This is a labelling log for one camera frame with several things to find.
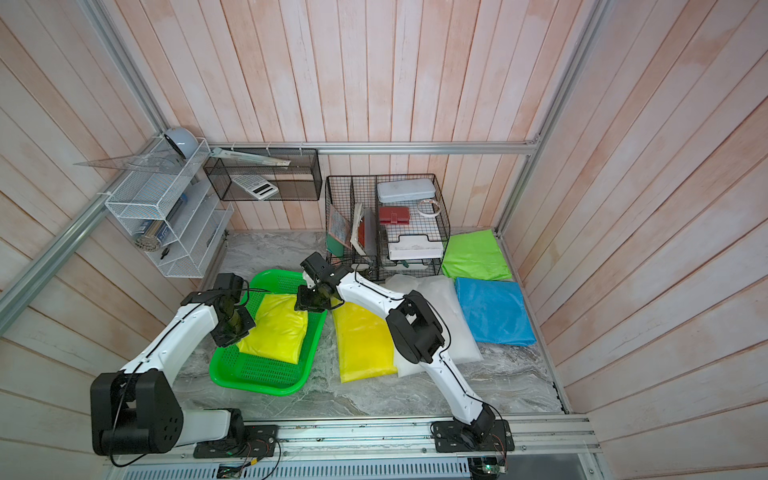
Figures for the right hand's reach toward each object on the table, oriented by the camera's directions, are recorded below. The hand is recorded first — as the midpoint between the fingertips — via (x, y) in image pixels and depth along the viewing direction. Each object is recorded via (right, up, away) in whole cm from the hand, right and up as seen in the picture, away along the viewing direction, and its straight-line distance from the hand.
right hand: (296, 308), depth 91 cm
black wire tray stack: (+33, +26, +3) cm, 42 cm away
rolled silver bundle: (-34, +22, -15) cm, 43 cm away
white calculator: (-15, +40, +7) cm, 44 cm away
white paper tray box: (+37, +19, 0) cm, 41 cm away
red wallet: (+30, +29, +3) cm, 43 cm away
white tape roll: (+43, +33, +10) cm, 55 cm away
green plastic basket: (-10, -17, -7) cm, 21 cm away
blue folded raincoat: (+64, -2, +5) cm, 64 cm away
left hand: (-13, -7, -6) cm, 16 cm away
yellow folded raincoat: (+21, -10, -2) cm, 23 cm away
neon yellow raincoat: (-3, -5, -7) cm, 9 cm away
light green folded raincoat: (+62, +17, +19) cm, 67 cm away
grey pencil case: (+35, +39, +11) cm, 54 cm away
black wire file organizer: (+19, +28, +17) cm, 38 cm away
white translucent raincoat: (+46, +4, +7) cm, 47 cm away
